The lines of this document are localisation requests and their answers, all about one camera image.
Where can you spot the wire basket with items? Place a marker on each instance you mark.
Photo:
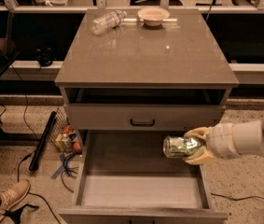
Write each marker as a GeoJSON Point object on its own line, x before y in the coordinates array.
{"type": "Point", "coordinates": [62, 135]}

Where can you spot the black round device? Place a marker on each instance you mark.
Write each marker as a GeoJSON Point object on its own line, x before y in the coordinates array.
{"type": "Point", "coordinates": [44, 57]}

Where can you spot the grey drawer cabinet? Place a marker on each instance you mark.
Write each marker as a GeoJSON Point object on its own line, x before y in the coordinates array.
{"type": "Point", "coordinates": [178, 63]}

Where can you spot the black drawer handle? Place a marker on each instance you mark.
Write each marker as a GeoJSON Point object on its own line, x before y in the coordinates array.
{"type": "Point", "coordinates": [149, 123]}

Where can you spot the clear plastic water bottle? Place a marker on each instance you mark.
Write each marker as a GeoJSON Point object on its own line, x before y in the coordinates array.
{"type": "Point", "coordinates": [108, 21]}

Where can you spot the open grey middle drawer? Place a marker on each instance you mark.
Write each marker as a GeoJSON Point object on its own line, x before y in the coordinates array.
{"type": "Point", "coordinates": [124, 178]}

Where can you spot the black long bar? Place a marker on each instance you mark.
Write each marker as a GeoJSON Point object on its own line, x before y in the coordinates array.
{"type": "Point", "coordinates": [42, 142]}

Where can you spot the closed grey top drawer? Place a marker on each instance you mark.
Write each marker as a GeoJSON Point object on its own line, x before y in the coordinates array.
{"type": "Point", "coordinates": [167, 117]}

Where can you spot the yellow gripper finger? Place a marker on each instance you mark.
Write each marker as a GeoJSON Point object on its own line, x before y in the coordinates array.
{"type": "Point", "coordinates": [202, 156]}
{"type": "Point", "coordinates": [200, 133]}

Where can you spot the green soda can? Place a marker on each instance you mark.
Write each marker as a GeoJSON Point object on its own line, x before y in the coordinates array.
{"type": "Point", "coordinates": [180, 147]}

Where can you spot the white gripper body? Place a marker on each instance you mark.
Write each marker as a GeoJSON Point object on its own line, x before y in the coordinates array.
{"type": "Point", "coordinates": [220, 140]}

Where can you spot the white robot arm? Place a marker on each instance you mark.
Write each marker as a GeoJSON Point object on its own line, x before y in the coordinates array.
{"type": "Point", "coordinates": [248, 138]}

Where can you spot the tan boot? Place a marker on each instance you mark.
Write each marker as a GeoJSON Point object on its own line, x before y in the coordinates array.
{"type": "Point", "coordinates": [13, 195]}

